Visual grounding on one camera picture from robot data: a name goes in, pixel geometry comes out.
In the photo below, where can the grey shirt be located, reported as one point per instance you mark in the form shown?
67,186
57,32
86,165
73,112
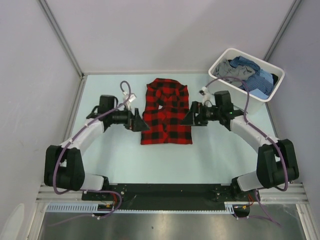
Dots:
224,69

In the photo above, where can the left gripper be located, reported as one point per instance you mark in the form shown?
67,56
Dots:
135,122

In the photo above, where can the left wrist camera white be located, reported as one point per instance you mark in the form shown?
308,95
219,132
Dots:
128,98

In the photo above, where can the white cable duct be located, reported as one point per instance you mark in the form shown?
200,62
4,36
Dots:
104,208

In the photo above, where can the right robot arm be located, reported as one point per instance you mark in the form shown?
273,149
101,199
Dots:
276,158

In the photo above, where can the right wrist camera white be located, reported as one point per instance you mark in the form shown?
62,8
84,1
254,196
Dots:
205,93

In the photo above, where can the white plastic bin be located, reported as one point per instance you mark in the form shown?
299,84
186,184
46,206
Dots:
239,96

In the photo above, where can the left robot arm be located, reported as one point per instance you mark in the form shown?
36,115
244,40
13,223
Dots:
64,167

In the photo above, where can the blue checked shirt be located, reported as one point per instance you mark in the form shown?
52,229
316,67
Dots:
240,60

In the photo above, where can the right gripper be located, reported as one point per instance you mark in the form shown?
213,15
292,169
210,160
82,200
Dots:
190,119

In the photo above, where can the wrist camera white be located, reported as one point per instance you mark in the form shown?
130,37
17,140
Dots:
205,93
128,98

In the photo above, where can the red black plaid shirt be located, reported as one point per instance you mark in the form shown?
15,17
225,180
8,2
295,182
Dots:
166,105

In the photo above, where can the light blue shirt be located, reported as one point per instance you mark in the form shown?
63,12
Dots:
260,85

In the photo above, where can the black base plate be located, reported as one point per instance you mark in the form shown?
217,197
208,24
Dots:
177,196

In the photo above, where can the aluminium frame rail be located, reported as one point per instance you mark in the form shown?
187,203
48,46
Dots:
295,194

